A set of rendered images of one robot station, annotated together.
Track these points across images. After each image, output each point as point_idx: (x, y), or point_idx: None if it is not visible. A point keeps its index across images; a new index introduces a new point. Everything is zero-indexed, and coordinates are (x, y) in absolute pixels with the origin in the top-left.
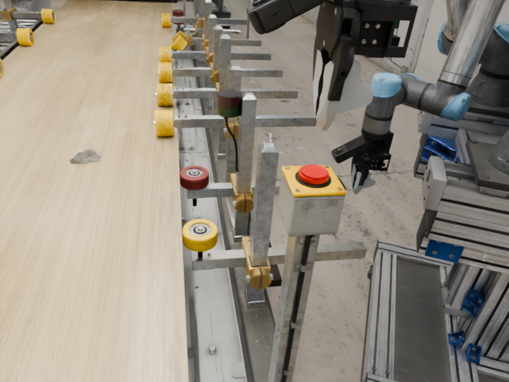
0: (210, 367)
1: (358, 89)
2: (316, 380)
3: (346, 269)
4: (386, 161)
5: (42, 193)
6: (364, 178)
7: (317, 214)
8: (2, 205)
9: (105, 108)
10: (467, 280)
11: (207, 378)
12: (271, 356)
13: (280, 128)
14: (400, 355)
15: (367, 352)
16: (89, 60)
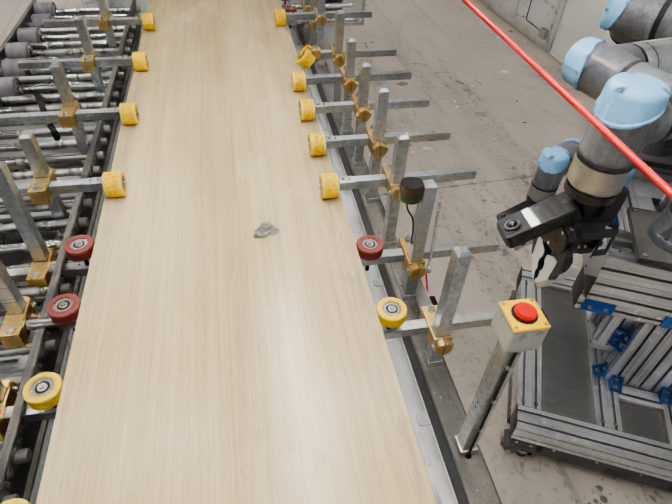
0: None
1: (569, 268)
2: (465, 407)
3: (486, 294)
4: (524, 162)
5: (242, 275)
6: None
7: (528, 340)
8: (214, 290)
9: (259, 163)
10: (615, 319)
11: None
12: (466, 417)
13: (401, 122)
14: (546, 386)
15: (516, 384)
16: (217, 89)
